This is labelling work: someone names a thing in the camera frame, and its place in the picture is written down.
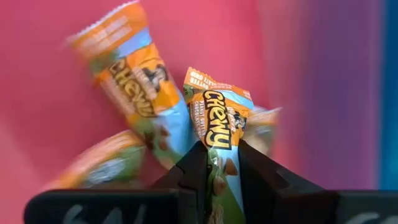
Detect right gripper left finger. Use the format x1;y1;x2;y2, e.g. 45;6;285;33
24;140;209;224

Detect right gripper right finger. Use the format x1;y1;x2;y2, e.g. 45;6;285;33
238;139;398;224

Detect orange granola bar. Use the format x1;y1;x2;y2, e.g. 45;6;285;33
40;129;147;190
182;66;255;224
64;0;200;170
244;105;283;156

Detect blue plastic bin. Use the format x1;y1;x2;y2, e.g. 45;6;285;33
377;0;398;190

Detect red plastic bin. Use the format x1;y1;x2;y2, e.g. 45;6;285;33
0;0;382;224

